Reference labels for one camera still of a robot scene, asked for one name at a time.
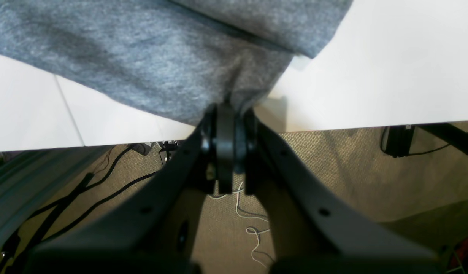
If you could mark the grey t-shirt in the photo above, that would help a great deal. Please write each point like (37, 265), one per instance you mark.
(171, 58)

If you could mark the black table leg bracket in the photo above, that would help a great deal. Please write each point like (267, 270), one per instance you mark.
(408, 140)

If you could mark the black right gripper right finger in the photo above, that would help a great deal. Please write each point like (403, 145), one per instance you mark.
(313, 231)

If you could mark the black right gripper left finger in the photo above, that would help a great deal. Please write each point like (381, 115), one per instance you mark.
(153, 231)

